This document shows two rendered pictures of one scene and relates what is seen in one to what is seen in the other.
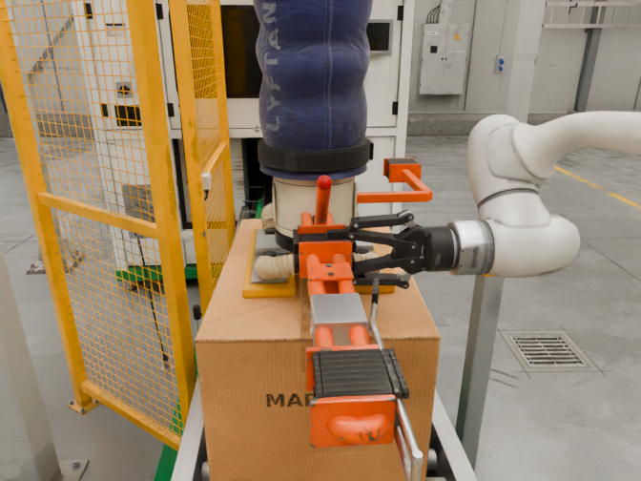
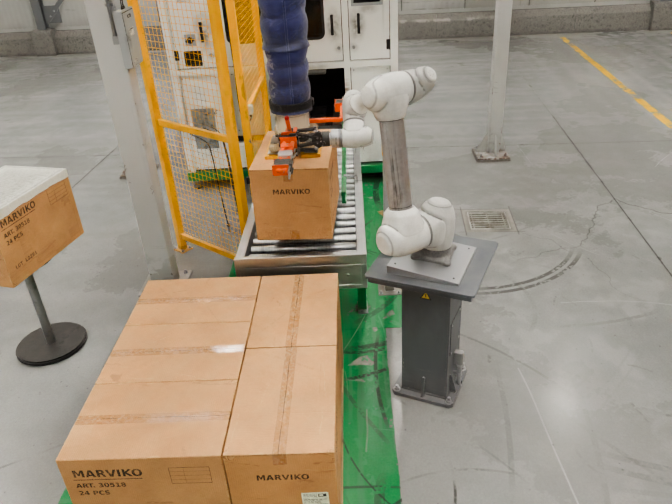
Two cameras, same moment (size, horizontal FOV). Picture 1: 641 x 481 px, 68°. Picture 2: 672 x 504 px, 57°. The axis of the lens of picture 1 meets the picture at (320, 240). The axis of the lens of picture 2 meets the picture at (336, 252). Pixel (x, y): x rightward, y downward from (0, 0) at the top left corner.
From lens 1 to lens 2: 2.34 m
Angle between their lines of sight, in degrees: 10
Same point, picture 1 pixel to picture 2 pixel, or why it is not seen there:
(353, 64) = (299, 74)
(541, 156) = (358, 106)
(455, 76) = not seen: outside the picture
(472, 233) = (335, 133)
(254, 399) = (268, 191)
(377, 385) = (285, 163)
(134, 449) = (215, 267)
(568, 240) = (366, 135)
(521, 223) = (351, 129)
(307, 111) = (284, 91)
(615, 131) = not seen: hidden behind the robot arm
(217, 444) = (257, 209)
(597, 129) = not seen: hidden behind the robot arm
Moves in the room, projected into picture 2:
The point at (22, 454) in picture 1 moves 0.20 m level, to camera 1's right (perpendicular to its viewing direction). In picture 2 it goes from (163, 256) to (193, 255)
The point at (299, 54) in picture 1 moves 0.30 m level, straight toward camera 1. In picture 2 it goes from (280, 72) to (271, 88)
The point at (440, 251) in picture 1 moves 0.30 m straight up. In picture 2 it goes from (324, 139) to (320, 77)
